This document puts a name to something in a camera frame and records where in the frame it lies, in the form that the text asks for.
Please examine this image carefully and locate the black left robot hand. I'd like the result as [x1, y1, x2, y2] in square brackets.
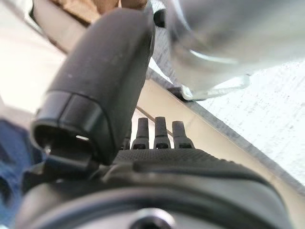
[14, 8, 294, 229]

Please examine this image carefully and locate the navy blue garment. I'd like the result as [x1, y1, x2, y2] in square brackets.
[0, 118, 47, 226]

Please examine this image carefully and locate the brown wicker basket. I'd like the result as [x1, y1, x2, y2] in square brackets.
[51, 0, 148, 24]

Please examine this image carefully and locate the bed with beige sheet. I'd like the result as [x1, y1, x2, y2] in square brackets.
[0, 0, 81, 126]

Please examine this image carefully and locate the tan bed base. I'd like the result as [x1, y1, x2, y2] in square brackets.
[133, 78, 305, 200]

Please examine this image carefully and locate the large grey area rug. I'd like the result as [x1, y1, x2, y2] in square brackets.
[145, 0, 305, 190]

